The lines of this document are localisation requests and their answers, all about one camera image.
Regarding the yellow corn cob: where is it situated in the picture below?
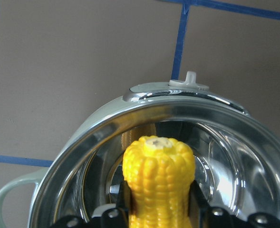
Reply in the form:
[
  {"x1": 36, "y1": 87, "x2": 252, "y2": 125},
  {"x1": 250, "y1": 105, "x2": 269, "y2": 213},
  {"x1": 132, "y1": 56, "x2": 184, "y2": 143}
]
[{"x1": 122, "y1": 135, "x2": 195, "y2": 228}]

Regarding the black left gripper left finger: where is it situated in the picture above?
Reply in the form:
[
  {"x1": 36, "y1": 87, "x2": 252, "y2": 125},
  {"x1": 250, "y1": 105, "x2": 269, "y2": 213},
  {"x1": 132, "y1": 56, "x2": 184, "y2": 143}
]
[{"x1": 92, "y1": 181, "x2": 132, "y2": 228}]

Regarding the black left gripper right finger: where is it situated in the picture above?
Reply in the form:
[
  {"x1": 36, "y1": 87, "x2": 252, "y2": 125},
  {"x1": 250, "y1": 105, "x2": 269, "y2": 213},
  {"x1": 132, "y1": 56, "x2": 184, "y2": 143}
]
[{"x1": 189, "y1": 181, "x2": 230, "y2": 228}]

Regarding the pale green electric pot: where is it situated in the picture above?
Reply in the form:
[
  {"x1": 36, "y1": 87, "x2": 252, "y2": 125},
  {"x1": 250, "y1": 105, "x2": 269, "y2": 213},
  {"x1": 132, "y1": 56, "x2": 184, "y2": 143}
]
[{"x1": 0, "y1": 72, "x2": 280, "y2": 228}]

